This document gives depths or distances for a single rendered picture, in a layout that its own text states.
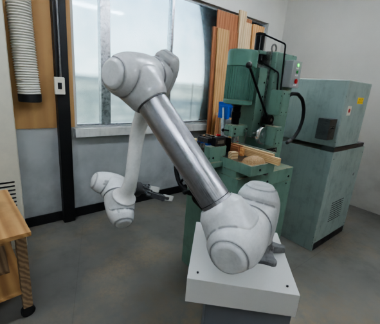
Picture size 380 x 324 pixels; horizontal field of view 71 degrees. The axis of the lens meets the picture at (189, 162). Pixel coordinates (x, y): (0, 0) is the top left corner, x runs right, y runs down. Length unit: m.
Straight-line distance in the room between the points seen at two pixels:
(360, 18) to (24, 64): 3.45
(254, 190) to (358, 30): 3.20
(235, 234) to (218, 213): 0.07
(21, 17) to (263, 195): 1.94
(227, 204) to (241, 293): 0.32
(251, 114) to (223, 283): 1.11
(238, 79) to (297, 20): 2.79
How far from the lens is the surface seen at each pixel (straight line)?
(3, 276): 1.94
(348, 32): 3.98
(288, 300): 1.00
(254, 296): 0.98
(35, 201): 2.68
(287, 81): 1.84
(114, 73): 0.83
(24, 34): 2.29
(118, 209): 1.14
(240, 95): 1.63
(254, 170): 1.48
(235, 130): 1.69
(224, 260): 0.78
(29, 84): 2.28
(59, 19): 2.47
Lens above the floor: 1.29
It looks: 16 degrees down
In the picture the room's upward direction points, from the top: 4 degrees clockwise
